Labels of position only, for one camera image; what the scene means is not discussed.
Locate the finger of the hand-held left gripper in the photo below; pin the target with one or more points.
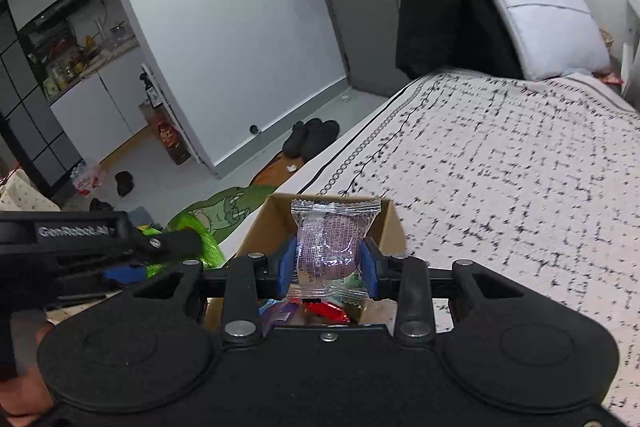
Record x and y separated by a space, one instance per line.
170 246
125 274

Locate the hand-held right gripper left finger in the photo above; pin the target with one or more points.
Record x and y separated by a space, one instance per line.
287 267

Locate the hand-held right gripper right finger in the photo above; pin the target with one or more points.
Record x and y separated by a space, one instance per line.
370 267

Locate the green striped snack packet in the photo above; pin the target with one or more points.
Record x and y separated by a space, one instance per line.
345 292

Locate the clear purple cake packet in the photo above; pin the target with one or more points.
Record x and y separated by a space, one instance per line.
327 247

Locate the purple snack packet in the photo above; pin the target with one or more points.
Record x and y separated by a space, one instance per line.
280 314

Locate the cardboard box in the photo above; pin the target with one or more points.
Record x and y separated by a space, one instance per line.
270 222

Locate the red candy wrapper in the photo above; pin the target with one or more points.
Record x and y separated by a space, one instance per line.
327 311

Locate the person's left hand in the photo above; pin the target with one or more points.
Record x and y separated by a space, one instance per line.
27 387

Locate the grey blue cloth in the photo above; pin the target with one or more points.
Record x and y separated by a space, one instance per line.
142 217

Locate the dotted beige cloth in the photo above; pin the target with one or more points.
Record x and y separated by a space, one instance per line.
20 194

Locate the clear plastic bag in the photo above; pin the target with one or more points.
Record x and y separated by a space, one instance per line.
87 177

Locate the green cartoon rug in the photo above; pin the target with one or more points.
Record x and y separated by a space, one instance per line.
225 207

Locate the brown carton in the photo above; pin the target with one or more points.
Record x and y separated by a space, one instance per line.
170 139

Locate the black grid partition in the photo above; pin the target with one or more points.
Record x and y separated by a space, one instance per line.
25 127

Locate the white base cabinet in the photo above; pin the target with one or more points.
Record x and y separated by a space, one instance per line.
100 107

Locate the black door stopper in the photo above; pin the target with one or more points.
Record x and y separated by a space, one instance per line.
255 129

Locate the black spray bottle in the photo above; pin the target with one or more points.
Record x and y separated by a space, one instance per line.
151 94

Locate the printed bed blanket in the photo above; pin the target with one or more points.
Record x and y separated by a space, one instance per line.
500 182

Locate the kitchen counter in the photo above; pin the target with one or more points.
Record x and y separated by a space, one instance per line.
80 62

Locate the white door panel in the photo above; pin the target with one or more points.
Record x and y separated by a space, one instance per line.
225 32

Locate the grey door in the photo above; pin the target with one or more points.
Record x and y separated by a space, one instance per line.
360 7

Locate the black jacket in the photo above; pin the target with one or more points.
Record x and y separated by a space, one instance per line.
440 7

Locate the light grey pillow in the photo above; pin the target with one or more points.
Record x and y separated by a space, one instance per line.
545 22

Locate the red patterned packet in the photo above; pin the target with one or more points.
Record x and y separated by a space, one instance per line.
611 80

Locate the white desk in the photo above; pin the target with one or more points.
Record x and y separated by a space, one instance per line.
634 22

